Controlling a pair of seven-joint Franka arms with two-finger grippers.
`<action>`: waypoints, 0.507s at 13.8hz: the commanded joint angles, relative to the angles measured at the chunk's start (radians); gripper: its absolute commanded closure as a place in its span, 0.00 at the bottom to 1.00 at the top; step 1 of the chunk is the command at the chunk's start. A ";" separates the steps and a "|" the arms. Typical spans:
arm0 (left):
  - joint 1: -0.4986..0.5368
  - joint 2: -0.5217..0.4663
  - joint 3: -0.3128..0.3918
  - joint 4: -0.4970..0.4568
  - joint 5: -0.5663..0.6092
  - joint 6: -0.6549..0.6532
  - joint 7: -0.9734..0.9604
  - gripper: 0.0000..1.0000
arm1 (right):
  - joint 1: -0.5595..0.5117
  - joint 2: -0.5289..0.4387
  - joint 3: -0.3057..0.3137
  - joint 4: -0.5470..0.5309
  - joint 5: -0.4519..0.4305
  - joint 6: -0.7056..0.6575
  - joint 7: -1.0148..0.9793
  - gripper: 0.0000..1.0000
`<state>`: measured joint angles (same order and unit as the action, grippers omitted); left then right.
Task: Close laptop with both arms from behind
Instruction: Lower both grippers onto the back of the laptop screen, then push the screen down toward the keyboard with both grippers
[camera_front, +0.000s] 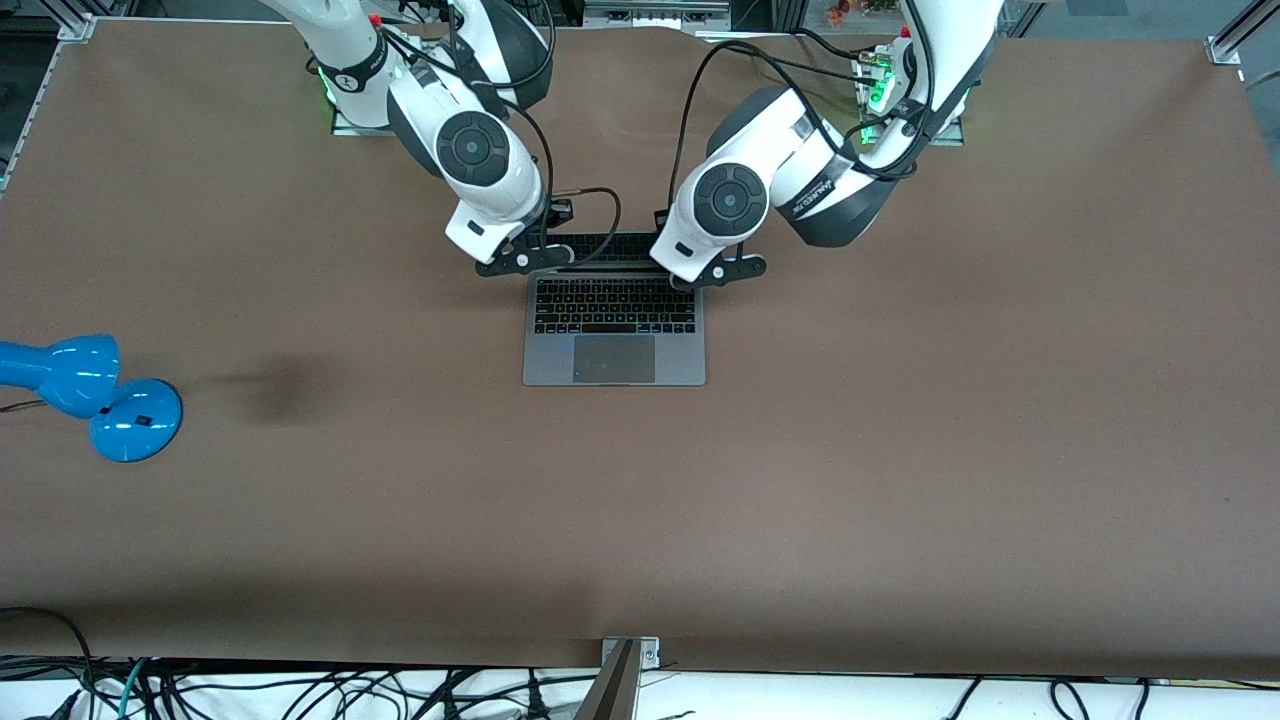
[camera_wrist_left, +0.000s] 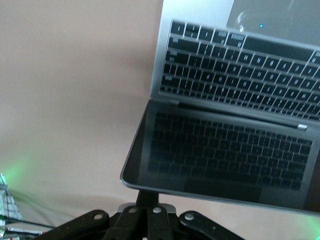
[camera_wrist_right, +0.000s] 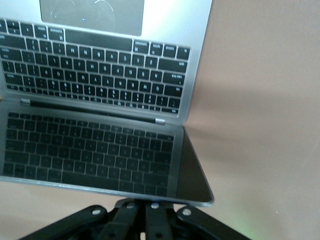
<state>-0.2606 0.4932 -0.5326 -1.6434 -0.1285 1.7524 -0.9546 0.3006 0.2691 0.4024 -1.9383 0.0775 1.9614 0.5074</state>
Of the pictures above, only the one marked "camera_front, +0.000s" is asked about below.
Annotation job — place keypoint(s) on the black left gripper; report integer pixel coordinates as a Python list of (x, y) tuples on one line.
[(661, 220)]

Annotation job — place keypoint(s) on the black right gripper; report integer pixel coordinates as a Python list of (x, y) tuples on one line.
[(560, 212)]

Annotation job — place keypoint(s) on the grey open-lid laptop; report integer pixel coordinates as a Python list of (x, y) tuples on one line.
[(615, 345)]

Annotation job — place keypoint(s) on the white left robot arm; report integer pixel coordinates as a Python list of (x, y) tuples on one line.
[(730, 200)]

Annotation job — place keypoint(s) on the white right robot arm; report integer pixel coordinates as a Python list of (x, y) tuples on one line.
[(480, 150)]

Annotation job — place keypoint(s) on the grey power strip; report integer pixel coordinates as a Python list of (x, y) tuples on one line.
[(655, 14)]

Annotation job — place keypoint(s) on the blue desk lamp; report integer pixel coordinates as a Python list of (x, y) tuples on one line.
[(125, 420)]

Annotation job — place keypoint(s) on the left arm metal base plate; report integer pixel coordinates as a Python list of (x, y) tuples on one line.
[(870, 125)]

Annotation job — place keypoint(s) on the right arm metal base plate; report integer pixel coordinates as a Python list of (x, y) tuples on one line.
[(345, 120)]

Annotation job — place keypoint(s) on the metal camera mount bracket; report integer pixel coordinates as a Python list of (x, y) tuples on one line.
[(650, 652)]

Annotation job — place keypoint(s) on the grey camera mount pole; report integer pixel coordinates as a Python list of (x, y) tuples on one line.
[(612, 690)]

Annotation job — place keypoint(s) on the aluminium frame corner bracket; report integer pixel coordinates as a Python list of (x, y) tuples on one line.
[(76, 26), (1224, 50)]

